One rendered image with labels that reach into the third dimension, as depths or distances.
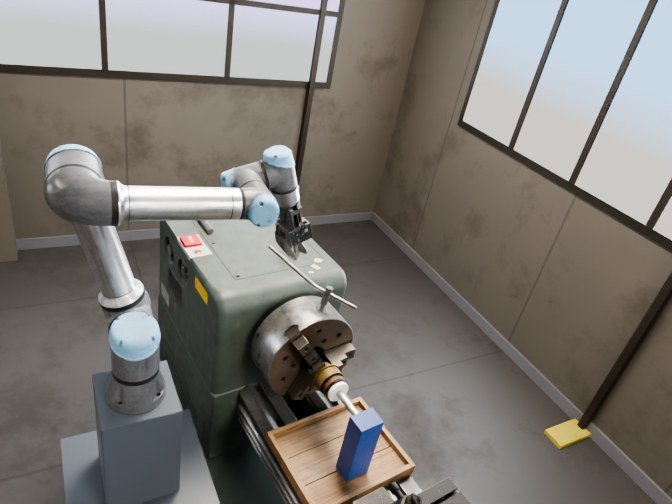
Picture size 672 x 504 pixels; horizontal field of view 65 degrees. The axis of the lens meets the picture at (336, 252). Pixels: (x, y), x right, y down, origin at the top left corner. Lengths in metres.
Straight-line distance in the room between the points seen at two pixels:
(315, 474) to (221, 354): 0.46
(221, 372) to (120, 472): 0.41
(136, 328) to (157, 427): 0.29
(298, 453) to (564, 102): 2.49
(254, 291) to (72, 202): 0.69
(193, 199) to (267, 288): 0.57
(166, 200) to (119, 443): 0.67
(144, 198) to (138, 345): 0.38
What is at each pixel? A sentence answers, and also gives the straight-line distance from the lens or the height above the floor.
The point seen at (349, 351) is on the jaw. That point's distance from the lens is 1.72.
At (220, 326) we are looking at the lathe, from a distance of 1.66.
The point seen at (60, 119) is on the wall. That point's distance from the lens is 3.83.
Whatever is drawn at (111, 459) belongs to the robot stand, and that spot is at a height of 0.98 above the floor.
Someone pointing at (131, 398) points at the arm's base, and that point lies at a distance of 1.48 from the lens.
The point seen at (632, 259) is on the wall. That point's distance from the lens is 3.18.
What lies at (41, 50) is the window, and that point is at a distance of 3.68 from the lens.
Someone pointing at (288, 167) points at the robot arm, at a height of 1.71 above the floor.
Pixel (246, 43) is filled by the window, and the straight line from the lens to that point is 3.87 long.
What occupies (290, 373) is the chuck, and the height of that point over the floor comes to 1.04.
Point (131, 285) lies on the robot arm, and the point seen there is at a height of 1.37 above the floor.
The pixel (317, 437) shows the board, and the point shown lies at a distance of 1.76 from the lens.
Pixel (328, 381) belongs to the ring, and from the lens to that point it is 1.61.
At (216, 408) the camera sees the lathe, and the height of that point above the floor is 0.80.
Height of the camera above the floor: 2.24
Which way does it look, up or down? 31 degrees down
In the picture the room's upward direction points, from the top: 12 degrees clockwise
